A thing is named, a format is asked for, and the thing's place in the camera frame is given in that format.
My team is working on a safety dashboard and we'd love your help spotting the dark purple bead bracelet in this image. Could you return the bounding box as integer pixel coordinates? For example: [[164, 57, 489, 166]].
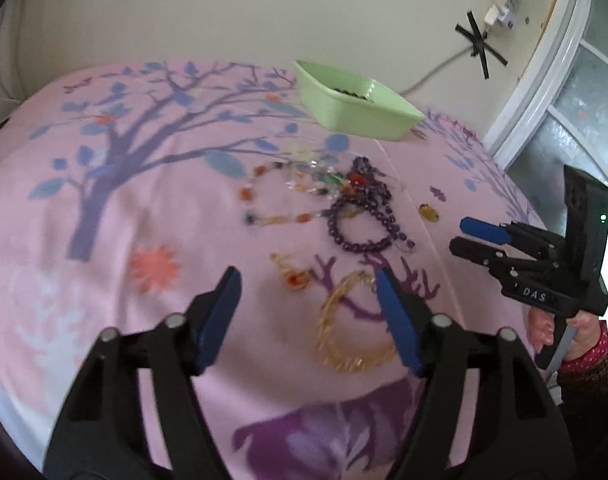
[[326, 194, 417, 255]]

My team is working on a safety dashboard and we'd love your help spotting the gold bead bracelet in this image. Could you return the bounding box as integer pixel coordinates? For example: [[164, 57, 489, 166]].
[[315, 268, 401, 374]]

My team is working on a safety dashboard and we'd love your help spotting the brown wooden bead bracelet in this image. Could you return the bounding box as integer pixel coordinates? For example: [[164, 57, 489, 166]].
[[331, 86, 374, 102]]

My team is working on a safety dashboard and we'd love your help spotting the multicolour gemstone bead bracelet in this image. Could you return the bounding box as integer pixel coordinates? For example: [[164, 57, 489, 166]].
[[238, 157, 361, 228]]

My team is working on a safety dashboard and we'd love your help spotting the right hand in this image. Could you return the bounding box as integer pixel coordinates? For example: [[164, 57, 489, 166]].
[[526, 305, 604, 362]]

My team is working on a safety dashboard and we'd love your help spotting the amber stone pendant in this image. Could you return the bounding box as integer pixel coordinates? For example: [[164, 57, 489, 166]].
[[418, 204, 441, 222]]

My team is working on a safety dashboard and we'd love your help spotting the black tape cross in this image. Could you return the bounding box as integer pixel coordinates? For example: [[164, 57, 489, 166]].
[[455, 11, 508, 80]]

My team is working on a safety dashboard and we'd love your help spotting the pink floral bed sheet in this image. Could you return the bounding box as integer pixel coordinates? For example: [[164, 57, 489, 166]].
[[0, 62, 545, 479]]

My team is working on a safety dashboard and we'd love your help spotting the grey power cable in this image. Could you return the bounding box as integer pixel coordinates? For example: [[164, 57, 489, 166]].
[[399, 44, 474, 98]]

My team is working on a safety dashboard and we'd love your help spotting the gold chain red charm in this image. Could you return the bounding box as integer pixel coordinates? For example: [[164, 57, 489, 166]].
[[269, 252, 310, 292]]

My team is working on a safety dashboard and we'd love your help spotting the white door frame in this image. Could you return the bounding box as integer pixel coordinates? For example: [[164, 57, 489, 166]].
[[483, 0, 608, 169]]

